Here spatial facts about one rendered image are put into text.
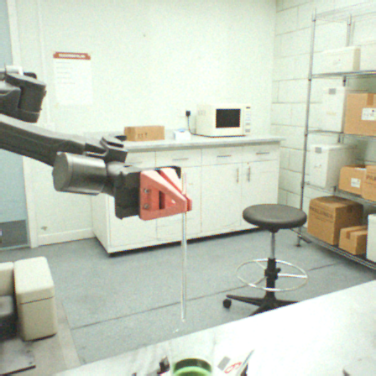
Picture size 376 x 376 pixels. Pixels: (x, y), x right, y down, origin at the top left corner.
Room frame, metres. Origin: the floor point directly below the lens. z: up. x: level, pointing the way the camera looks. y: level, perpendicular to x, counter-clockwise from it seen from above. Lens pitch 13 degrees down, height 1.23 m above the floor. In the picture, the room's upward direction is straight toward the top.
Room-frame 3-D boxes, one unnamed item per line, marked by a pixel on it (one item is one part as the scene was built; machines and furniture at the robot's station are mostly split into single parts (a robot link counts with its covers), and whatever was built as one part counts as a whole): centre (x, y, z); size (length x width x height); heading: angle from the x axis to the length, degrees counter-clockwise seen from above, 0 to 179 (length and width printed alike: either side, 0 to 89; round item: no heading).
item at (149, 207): (0.49, 0.02, 1.10); 0.09 x 0.07 x 0.07; 37
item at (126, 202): (0.54, 0.07, 1.10); 0.10 x 0.07 x 0.07; 127
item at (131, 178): (0.48, 0.03, 1.10); 0.09 x 0.07 x 0.07; 37
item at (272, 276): (1.97, -0.47, 0.28); 0.40 x 0.40 x 0.05
